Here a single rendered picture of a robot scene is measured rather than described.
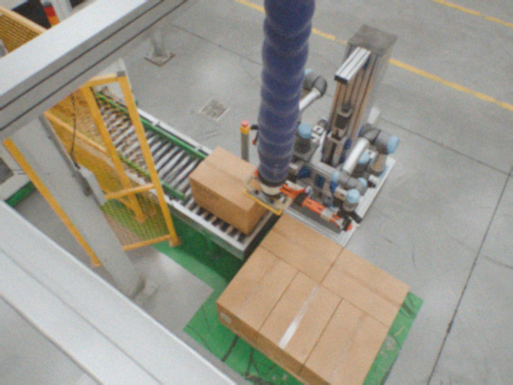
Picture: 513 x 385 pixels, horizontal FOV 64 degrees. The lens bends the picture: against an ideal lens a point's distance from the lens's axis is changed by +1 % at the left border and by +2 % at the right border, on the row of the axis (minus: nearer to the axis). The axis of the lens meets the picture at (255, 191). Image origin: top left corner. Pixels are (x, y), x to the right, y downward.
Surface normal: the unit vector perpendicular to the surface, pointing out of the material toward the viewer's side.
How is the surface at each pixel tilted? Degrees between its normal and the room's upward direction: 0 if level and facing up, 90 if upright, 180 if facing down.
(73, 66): 90
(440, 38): 0
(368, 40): 0
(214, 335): 0
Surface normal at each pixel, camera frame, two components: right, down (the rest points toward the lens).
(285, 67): -0.03, 0.71
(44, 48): 0.02, -0.56
